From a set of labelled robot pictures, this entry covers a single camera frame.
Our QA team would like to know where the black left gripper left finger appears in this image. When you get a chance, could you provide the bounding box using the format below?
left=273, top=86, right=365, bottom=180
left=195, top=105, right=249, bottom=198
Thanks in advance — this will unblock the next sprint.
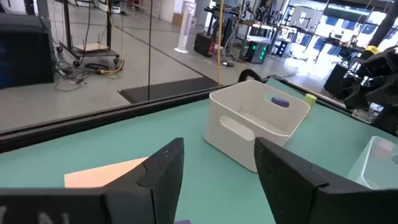
left=104, top=138, right=185, bottom=224

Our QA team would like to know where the black looped cable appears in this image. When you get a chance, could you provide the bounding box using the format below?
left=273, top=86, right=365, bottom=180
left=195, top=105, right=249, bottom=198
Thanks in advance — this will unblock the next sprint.
left=237, top=68, right=266, bottom=84

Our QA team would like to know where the black wheeled cart stand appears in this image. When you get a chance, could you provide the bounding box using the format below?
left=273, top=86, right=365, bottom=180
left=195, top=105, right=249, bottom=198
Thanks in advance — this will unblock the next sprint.
left=58, top=0, right=121, bottom=68

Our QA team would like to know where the black case with red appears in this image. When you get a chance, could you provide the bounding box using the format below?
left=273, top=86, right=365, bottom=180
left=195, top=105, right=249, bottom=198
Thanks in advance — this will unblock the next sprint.
left=193, top=32, right=216, bottom=58

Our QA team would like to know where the clear plastic bin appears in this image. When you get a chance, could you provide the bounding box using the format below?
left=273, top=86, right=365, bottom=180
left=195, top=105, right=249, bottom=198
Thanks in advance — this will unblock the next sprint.
left=347, top=135, right=398, bottom=190

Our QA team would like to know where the cardboard box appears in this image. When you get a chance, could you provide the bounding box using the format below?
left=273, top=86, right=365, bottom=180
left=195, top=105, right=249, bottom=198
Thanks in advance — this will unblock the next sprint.
left=171, top=12, right=185, bottom=27

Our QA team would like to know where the yellow hanging cable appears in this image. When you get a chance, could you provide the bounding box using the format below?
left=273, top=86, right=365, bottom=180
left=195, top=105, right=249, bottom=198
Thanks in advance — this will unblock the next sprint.
left=216, top=0, right=225, bottom=86

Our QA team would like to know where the large black box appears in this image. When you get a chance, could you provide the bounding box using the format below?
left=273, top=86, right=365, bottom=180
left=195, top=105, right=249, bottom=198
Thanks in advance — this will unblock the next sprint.
left=0, top=12, right=55, bottom=90

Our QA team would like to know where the thin black hanging cable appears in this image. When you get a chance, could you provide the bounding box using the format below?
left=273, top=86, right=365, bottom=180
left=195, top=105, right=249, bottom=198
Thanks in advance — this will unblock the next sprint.
left=147, top=0, right=154, bottom=101

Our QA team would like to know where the black floor mat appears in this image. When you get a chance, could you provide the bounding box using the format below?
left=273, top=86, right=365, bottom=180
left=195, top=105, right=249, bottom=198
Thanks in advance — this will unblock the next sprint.
left=118, top=77, right=220, bottom=105

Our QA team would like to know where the yellow-green cylinder block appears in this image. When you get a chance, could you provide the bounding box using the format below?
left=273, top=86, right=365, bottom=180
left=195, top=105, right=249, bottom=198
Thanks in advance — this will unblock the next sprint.
left=303, top=93, right=318, bottom=109

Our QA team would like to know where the black aluminium table frame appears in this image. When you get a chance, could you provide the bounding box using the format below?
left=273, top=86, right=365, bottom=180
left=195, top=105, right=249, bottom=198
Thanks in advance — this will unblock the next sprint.
left=0, top=74, right=398, bottom=155

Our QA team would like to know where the long orange block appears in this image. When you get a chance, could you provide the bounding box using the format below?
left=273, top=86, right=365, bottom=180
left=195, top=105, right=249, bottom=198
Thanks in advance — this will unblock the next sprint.
left=63, top=156, right=149, bottom=189

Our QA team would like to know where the computer with green lights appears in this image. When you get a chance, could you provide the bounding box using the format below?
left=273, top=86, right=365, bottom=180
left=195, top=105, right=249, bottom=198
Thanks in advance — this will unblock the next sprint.
left=244, top=39, right=270, bottom=65

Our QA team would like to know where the white plastic bin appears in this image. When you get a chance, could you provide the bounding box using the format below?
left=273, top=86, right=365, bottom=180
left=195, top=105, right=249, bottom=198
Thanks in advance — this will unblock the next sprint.
left=203, top=80, right=312, bottom=173

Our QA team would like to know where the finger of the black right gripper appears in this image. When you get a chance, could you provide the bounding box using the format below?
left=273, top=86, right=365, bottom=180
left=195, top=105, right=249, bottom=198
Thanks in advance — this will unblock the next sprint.
left=343, top=83, right=371, bottom=110

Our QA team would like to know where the black coiled floor cable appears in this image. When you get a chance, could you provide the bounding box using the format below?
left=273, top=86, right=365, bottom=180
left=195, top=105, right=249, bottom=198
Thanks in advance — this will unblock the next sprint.
left=84, top=62, right=108, bottom=72

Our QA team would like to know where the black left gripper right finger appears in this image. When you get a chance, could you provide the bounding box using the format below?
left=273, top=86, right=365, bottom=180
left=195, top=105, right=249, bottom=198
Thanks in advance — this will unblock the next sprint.
left=254, top=136, right=398, bottom=224

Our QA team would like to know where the white tower fan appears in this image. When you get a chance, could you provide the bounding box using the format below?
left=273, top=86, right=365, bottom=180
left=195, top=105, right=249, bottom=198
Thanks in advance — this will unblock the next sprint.
left=174, top=1, right=197, bottom=54

